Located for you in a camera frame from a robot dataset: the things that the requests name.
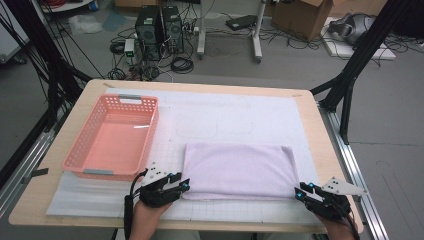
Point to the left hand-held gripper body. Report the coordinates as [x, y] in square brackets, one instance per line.
[156, 195]

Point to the black metal frame strut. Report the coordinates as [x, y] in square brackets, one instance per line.
[50, 63]
[363, 50]

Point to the lilac printed towel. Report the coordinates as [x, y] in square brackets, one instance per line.
[240, 170]

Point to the narrow black computer tower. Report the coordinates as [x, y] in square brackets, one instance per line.
[174, 31]

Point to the pink plastic basket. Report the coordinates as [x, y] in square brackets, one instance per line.
[113, 143]

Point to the white round table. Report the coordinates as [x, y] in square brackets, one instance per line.
[70, 6]

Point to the grey headset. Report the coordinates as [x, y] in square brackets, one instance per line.
[351, 28]

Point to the white grid mat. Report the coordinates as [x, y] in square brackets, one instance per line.
[216, 113]

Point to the clear plastic bag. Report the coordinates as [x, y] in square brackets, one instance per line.
[85, 24]

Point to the person's right hand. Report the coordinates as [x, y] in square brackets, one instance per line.
[340, 230]

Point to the wide black computer tower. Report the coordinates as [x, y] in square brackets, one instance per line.
[148, 33]

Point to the small white power box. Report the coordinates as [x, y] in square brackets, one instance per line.
[129, 48]

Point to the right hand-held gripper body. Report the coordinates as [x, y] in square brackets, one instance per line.
[330, 208]

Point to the white metal stand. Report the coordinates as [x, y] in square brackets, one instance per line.
[201, 33]

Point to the blue sheet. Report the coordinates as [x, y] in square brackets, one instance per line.
[114, 21]

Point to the aluminium rail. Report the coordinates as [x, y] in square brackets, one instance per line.
[353, 160]
[26, 166]

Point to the open cardboard box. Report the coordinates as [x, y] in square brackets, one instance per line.
[300, 16]

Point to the white cabinet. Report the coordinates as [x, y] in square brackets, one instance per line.
[10, 40]

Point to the grey metal bracket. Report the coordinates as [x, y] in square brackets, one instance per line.
[36, 174]

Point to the white floor board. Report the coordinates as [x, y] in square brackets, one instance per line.
[343, 50]

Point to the person's left hand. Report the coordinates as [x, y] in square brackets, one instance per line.
[148, 218]

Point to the closed cardboard box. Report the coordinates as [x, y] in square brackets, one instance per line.
[133, 3]

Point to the black flat device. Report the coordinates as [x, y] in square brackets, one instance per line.
[241, 22]

